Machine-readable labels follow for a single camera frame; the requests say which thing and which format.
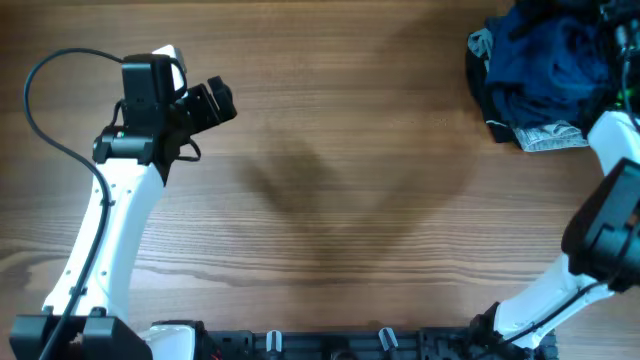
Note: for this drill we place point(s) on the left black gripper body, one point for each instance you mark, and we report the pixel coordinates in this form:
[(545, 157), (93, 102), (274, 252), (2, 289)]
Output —
[(196, 111)]

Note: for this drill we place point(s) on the black t-shirt with logo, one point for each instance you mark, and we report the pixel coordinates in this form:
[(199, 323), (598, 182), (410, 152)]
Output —
[(617, 34)]

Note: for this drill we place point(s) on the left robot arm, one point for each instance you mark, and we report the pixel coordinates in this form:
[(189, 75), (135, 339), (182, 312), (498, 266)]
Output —
[(85, 315)]

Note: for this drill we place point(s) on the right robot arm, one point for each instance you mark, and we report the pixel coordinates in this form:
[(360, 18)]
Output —
[(600, 250)]

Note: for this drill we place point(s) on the black garment under pile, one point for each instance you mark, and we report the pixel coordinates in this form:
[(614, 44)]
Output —
[(476, 74)]

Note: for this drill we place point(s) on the blue crumpled garment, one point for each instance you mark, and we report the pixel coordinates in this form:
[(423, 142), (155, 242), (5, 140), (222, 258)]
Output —
[(547, 75)]

